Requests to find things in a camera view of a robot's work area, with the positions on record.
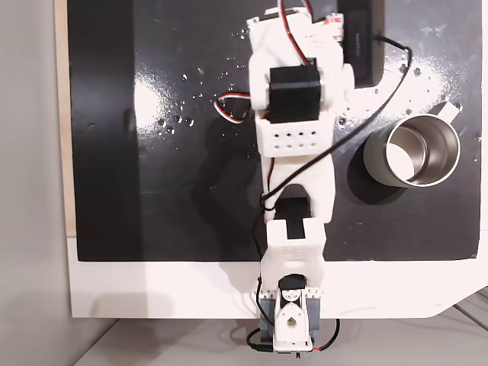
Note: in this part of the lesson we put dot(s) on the stainless steel mug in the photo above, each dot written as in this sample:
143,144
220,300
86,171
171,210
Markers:
419,156

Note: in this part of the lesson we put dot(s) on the black rubber mat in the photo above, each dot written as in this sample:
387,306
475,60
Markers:
152,198

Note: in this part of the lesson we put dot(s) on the light wooden board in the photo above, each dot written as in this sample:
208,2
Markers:
63,114

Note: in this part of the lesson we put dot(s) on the grey table clamp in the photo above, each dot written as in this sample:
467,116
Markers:
267,312
314,314

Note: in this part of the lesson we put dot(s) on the black oval camera box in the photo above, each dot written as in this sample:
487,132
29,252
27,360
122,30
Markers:
358,42

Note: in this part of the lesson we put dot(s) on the grey metal frame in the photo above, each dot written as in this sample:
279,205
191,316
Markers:
476,305

